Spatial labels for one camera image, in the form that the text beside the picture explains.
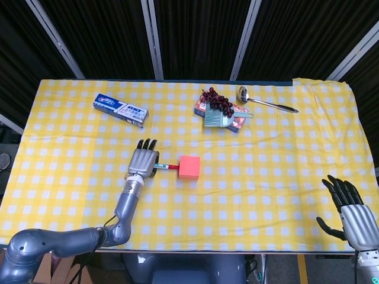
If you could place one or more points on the red-capped green white marker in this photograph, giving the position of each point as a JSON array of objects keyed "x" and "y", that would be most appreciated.
[{"x": 165, "y": 166}]

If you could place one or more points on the blue and red toothpaste box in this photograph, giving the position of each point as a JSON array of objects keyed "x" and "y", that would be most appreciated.
[{"x": 199, "y": 109}]

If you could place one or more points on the dark red grape bunch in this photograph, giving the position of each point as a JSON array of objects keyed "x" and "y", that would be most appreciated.
[{"x": 216, "y": 99}]

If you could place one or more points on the yellow checked tablecloth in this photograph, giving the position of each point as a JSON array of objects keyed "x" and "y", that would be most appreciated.
[{"x": 207, "y": 207}]

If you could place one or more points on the mint green slotted kitchen tool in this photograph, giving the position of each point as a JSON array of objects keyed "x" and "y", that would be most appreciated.
[{"x": 214, "y": 118}]

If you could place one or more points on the white partition frame post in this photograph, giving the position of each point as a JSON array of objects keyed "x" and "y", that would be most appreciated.
[
  {"x": 56, "y": 40},
  {"x": 12, "y": 125},
  {"x": 245, "y": 41},
  {"x": 152, "y": 41},
  {"x": 352, "y": 54}
]

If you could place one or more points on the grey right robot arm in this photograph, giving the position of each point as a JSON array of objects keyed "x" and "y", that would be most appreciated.
[{"x": 368, "y": 266}]

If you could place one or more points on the grey robot torso base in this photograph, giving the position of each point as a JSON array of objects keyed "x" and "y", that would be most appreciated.
[{"x": 183, "y": 269}]

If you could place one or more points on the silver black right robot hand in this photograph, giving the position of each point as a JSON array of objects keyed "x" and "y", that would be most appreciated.
[{"x": 355, "y": 219}]

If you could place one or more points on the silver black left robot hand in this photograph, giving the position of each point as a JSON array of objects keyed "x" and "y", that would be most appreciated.
[{"x": 142, "y": 162}]

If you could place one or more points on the brown cardboard box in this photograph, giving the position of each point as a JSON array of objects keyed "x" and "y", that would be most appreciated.
[{"x": 59, "y": 270}]

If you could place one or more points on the pink cube block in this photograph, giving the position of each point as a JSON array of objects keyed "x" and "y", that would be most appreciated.
[{"x": 189, "y": 168}]

